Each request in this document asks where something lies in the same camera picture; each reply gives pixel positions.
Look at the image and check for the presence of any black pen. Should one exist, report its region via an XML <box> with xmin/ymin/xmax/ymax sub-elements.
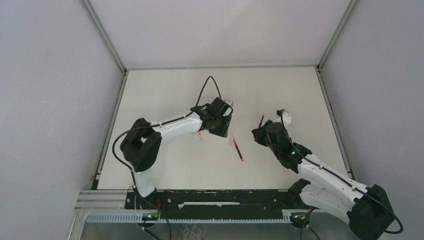
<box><xmin>258</xmin><ymin>115</ymin><xmax>265</xmax><ymax>128</ymax></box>

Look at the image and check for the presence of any clear pen cap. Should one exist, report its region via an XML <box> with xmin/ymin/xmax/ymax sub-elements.
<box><xmin>228</xmin><ymin>133</ymin><xmax>234</xmax><ymax>146</ymax></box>

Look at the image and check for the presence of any red pen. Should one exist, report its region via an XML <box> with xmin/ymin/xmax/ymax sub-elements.
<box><xmin>232</xmin><ymin>138</ymin><xmax>244</xmax><ymax>162</ymax></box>

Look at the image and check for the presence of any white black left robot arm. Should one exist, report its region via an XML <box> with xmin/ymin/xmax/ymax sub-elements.
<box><xmin>112</xmin><ymin>97</ymin><xmax>234</xmax><ymax>209</ymax></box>

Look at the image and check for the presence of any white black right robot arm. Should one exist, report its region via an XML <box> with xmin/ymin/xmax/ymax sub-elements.
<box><xmin>251</xmin><ymin>120</ymin><xmax>399</xmax><ymax>240</ymax></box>

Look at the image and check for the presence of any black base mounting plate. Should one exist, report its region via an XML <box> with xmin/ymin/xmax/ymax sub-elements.
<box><xmin>124</xmin><ymin>189</ymin><xmax>308</xmax><ymax>221</ymax></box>

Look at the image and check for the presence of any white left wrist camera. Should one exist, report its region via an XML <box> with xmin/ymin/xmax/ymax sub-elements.
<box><xmin>223</xmin><ymin>99</ymin><xmax>234</xmax><ymax>116</ymax></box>

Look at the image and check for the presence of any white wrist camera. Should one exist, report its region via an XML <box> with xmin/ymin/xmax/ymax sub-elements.
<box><xmin>276</xmin><ymin>108</ymin><xmax>292</xmax><ymax>127</ymax></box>
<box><xmin>223</xmin><ymin>99</ymin><xmax>234</xmax><ymax>116</ymax></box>

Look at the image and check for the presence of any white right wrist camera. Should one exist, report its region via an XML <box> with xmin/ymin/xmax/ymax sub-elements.
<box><xmin>276</xmin><ymin>108</ymin><xmax>292</xmax><ymax>127</ymax></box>

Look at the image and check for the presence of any white slotted cable duct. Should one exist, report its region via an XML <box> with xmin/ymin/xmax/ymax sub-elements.
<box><xmin>85</xmin><ymin>211</ymin><xmax>292</xmax><ymax>224</ymax></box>

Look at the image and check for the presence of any aluminium frame rail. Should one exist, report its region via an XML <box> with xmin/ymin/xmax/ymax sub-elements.
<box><xmin>315</xmin><ymin>65</ymin><xmax>356</xmax><ymax>180</ymax></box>

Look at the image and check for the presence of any black right camera cable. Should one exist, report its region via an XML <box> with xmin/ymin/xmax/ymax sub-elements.
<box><xmin>279</xmin><ymin>109</ymin><xmax>404</xmax><ymax>235</ymax></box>

